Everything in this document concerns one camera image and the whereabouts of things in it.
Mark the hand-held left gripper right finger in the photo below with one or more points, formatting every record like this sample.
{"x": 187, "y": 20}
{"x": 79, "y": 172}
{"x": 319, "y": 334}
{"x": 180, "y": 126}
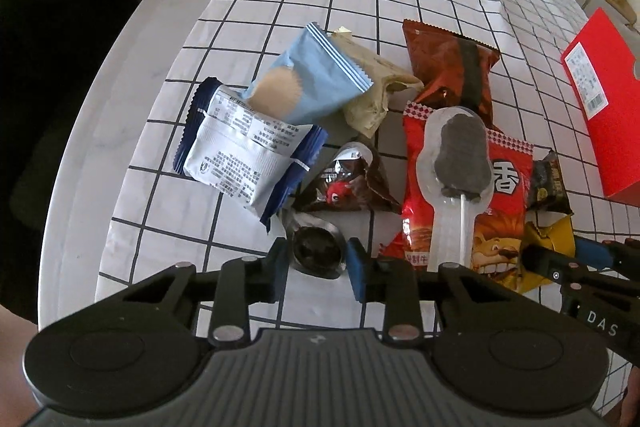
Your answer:
{"x": 357, "y": 274}

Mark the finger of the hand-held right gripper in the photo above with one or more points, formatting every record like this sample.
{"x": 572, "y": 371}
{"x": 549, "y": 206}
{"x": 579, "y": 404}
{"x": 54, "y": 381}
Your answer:
{"x": 547, "y": 264}
{"x": 594, "y": 253}

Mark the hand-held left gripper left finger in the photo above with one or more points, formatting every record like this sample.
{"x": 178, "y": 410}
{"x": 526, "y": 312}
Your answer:
{"x": 281, "y": 274}

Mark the yellow snack packet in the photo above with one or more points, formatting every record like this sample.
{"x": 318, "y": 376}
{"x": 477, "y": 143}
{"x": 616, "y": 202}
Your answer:
{"x": 550, "y": 232}

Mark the round chocolate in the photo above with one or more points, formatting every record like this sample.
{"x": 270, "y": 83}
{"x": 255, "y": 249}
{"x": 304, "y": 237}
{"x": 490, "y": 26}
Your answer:
{"x": 315, "y": 249}

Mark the black snack packet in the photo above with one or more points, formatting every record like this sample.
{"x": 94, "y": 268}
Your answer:
{"x": 547, "y": 182}

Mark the dark brown snack wrapper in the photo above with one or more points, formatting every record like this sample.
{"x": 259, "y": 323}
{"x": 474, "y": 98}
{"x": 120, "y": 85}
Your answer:
{"x": 350, "y": 187}

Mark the red snack packet cartoon print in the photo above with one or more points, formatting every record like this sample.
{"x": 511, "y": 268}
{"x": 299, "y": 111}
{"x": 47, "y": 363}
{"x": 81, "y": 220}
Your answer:
{"x": 415, "y": 187}

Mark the white and navy snack packet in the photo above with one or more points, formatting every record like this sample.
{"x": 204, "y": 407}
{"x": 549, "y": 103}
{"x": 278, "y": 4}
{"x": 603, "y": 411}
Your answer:
{"x": 235, "y": 157}

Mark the red cardboard box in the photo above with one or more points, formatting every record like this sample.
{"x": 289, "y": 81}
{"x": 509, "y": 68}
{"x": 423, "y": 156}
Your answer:
{"x": 610, "y": 117}

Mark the dark lollipop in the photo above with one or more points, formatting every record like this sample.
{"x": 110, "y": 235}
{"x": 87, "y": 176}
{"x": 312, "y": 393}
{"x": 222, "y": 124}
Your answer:
{"x": 460, "y": 152}

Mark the light blue snack packet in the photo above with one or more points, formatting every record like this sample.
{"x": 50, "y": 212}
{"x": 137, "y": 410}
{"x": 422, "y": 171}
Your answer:
{"x": 320, "y": 72}

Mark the person's left forearm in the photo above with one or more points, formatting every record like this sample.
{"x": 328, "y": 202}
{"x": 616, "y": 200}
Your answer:
{"x": 12, "y": 357}

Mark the person's right forearm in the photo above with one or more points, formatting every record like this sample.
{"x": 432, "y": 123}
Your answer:
{"x": 632, "y": 402}

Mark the beige snack packet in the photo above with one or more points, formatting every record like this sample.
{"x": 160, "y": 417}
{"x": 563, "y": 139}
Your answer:
{"x": 370, "y": 107}

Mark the dark red foil snack packet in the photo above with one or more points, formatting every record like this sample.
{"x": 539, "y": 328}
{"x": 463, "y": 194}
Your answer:
{"x": 440, "y": 67}

